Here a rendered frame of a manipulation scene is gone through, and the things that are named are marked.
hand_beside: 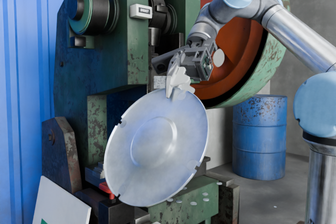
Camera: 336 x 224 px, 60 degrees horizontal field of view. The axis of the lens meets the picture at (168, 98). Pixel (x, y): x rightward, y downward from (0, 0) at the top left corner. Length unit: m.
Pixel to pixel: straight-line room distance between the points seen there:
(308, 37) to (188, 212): 0.76
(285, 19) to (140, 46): 0.50
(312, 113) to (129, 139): 0.41
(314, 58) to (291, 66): 3.70
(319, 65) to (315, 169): 0.26
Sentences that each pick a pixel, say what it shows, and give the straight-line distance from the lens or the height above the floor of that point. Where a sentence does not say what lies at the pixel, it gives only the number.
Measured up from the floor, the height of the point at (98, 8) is 1.32.
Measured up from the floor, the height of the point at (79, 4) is 1.33.
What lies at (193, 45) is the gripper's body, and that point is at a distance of 0.81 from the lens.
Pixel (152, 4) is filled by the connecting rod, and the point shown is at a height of 1.37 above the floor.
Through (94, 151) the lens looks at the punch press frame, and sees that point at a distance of 1.35.
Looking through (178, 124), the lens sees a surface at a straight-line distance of 0.66.
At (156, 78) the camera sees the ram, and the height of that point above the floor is 1.08.
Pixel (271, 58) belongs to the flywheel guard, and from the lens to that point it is 1.32.
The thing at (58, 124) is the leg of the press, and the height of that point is 0.87.
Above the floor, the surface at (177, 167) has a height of 0.90.
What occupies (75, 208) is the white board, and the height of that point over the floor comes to 0.56.
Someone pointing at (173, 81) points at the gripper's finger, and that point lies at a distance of 0.71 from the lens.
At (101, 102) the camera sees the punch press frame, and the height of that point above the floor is 0.97.
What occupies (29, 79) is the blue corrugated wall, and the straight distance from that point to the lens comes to 2.20.
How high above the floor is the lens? 1.08
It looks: 4 degrees down
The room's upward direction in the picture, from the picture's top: straight up
